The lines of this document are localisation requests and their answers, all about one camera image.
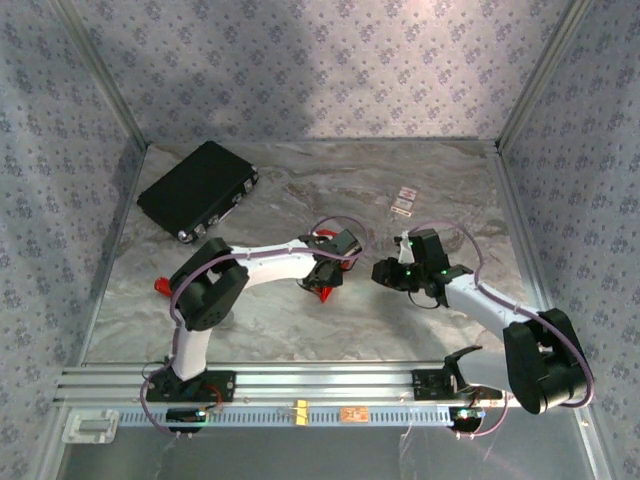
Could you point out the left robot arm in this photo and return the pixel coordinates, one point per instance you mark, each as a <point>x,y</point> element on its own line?
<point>210,295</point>

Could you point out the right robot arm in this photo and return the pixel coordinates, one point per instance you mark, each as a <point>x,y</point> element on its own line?
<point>545,360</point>

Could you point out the small clear labelled packet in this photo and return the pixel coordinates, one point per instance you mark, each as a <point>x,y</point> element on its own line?
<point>403,200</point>

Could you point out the yellow clip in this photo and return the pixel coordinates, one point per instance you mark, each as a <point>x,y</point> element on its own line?
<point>302,412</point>

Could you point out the orange label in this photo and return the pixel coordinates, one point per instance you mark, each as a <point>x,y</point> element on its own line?
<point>354,414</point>

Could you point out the red marker with grey cap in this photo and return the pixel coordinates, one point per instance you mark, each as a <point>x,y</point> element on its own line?
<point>162,286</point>

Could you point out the black hard case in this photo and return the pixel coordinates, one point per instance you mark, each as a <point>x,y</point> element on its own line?
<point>195,185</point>

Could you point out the right control board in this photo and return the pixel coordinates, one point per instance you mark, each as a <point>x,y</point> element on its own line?
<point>466,417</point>

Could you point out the control board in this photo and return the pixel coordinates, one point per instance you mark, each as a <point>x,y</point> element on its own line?
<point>466,417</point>
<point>185,415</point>

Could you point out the clear front panel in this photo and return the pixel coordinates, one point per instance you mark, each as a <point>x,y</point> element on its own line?
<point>300,455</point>

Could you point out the left control board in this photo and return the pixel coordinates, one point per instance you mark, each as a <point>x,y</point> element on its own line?
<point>185,415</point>

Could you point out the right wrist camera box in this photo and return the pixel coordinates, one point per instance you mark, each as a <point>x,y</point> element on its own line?
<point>406,250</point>

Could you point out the aluminium front rail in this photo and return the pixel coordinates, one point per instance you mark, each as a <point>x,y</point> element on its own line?
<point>325,382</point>

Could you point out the aluminium side rail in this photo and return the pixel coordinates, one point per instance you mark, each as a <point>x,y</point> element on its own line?
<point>515,210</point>

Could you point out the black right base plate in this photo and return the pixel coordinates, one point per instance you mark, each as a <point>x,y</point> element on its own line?
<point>427,385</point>

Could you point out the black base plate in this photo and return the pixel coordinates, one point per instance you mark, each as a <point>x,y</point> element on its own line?
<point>220,387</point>
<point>427,385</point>

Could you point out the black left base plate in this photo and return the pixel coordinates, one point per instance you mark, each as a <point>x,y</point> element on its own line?
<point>220,387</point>

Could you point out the aluminium corner post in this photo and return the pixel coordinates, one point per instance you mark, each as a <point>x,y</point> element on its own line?
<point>100,75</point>
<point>545,75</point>

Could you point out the white plastic bracket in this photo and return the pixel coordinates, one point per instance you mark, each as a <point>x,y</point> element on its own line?
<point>90,426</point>

